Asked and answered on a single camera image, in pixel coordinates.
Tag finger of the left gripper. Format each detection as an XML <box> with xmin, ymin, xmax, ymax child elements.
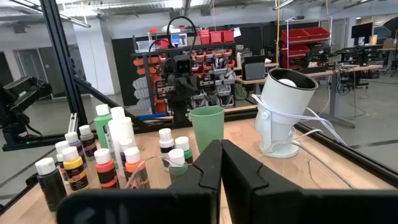
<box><xmin>188</xmin><ymin>76</ymin><xmax>200</xmax><ymax>96</ymax></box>
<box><xmin>177</xmin><ymin>76</ymin><xmax>190</xmax><ymax>96</ymax></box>

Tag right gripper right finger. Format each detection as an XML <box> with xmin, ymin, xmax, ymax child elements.
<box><xmin>221</xmin><ymin>139</ymin><xmax>398</xmax><ymax>224</ymax></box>

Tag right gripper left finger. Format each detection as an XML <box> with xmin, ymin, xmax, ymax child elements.
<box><xmin>57</xmin><ymin>139</ymin><xmax>223</xmax><ymax>224</ymax></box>

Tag dark green paint bottle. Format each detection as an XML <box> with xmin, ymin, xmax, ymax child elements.
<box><xmin>167</xmin><ymin>148</ymin><xmax>190</xmax><ymax>185</ymax></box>

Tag small green paint bottle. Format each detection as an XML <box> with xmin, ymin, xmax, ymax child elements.
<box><xmin>174</xmin><ymin>136</ymin><xmax>195</xmax><ymax>165</ymax></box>

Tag orange paint bottle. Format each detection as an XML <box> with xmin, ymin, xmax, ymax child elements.
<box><xmin>124</xmin><ymin>146</ymin><xmax>152</xmax><ymax>190</ymax></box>

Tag purple paint bottle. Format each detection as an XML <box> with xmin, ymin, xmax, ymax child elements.
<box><xmin>119</xmin><ymin>138</ymin><xmax>135</xmax><ymax>170</ymax></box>
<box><xmin>64</xmin><ymin>131</ymin><xmax>88</xmax><ymax>169</ymax></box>

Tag red paint bottle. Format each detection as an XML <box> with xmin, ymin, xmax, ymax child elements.
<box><xmin>93</xmin><ymin>147</ymin><xmax>121</xmax><ymax>189</ymax></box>

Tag yellow paint bottle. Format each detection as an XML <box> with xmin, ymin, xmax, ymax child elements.
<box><xmin>61</xmin><ymin>146</ymin><xmax>90</xmax><ymax>192</ymax></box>

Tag large white paint bottle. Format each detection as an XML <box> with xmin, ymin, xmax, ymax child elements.
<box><xmin>107</xmin><ymin>106</ymin><xmax>137</xmax><ymax>179</ymax></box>

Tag large green paint bottle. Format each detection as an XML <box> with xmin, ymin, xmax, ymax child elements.
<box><xmin>93</xmin><ymin>103</ymin><xmax>113</xmax><ymax>150</ymax></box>

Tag grey-brown paint bottle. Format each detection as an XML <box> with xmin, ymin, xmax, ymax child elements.
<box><xmin>78</xmin><ymin>124</ymin><xmax>98</xmax><ymax>162</ymax></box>

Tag shelf with orange bins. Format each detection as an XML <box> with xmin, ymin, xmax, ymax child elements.
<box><xmin>131</xmin><ymin>43</ymin><xmax>238</xmax><ymax>115</ymax></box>

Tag green plastic cup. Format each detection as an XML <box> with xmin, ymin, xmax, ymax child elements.
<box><xmin>188</xmin><ymin>105</ymin><xmax>226</xmax><ymax>154</ymax></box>

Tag red storage bin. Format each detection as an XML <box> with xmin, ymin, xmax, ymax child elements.
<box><xmin>221</xmin><ymin>29</ymin><xmax>236</xmax><ymax>44</ymax></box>
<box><xmin>198</xmin><ymin>29</ymin><xmax>211</xmax><ymax>45</ymax></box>
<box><xmin>209</xmin><ymin>30</ymin><xmax>223</xmax><ymax>44</ymax></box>

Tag white mug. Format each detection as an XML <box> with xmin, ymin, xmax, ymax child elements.
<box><xmin>253</xmin><ymin>67</ymin><xmax>320</xmax><ymax>159</ymax></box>

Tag metal rack red bins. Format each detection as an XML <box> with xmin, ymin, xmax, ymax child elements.
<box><xmin>279</xmin><ymin>17</ymin><xmax>333</xmax><ymax>70</ymax></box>

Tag wooden workbench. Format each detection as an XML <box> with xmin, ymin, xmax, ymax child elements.
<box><xmin>233</xmin><ymin>63</ymin><xmax>384</xmax><ymax>129</ymax></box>

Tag black machine beside table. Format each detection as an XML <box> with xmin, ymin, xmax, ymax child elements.
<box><xmin>0</xmin><ymin>75</ymin><xmax>53</xmax><ymax>147</ymax></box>

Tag black monitor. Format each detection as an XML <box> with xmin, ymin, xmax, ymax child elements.
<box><xmin>351</xmin><ymin>22</ymin><xmax>374</xmax><ymax>47</ymax></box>

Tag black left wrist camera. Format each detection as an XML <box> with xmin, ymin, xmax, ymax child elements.
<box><xmin>172</xmin><ymin>55</ymin><xmax>193</xmax><ymax>76</ymax></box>

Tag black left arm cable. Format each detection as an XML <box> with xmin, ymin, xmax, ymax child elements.
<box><xmin>148</xmin><ymin>16</ymin><xmax>198</xmax><ymax>75</ymax></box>

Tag white lamp cable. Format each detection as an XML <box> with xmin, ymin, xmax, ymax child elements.
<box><xmin>251</xmin><ymin>93</ymin><xmax>348</xmax><ymax>158</ymax></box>

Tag yellow hanging cable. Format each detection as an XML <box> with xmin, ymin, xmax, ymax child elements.
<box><xmin>275</xmin><ymin>0</ymin><xmax>281</xmax><ymax>68</ymax></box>

